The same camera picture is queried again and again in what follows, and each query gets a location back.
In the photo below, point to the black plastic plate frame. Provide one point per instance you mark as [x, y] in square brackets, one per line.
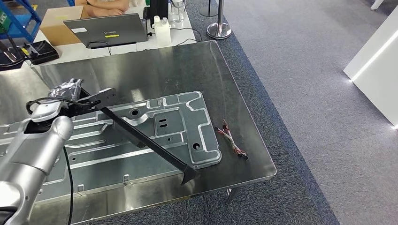
[189, 174]

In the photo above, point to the white desk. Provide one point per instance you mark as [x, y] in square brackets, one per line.
[183, 35]

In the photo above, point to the person's forearm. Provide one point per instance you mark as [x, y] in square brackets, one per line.
[105, 7]

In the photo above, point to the blue metal shelf rack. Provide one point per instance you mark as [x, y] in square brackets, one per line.
[28, 18]

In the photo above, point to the clear plastic bottle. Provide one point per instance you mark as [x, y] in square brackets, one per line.
[178, 12]

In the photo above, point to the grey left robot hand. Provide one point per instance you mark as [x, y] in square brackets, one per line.
[67, 90]

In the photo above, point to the stamped sheet metal panel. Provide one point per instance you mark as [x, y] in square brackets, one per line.
[174, 124]

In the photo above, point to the grey laptop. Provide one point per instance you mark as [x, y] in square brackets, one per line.
[105, 29]

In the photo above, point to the white lit pedestal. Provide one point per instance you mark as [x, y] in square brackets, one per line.
[379, 71]

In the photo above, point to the steel workbench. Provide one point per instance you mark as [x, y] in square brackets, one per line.
[155, 68]

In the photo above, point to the cardboard box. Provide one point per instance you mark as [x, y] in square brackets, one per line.
[53, 28]

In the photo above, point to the black upright device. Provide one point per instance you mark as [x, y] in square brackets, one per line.
[158, 9]

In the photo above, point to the dark base stanchion post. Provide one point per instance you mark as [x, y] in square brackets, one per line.
[208, 12]

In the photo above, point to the black box device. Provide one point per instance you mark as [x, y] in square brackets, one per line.
[43, 52]

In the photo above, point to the chrome stanchion post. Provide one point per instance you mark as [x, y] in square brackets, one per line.
[219, 31]

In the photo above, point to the white plastic bottle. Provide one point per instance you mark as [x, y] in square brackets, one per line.
[162, 35]

